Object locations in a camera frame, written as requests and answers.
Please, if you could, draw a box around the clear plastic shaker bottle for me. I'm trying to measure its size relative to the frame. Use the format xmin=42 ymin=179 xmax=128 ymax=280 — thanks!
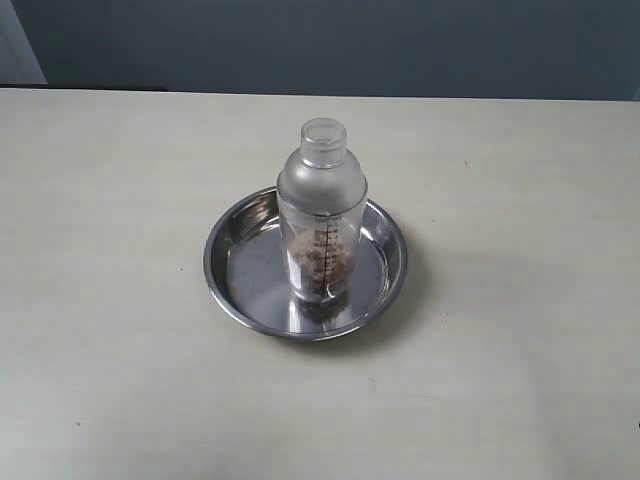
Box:
xmin=276 ymin=118 xmax=368 ymax=303

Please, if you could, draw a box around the round stainless steel tray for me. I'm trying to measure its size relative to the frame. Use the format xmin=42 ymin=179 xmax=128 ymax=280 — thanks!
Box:
xmin=203 ymin=187 xmax=408 ymax=342

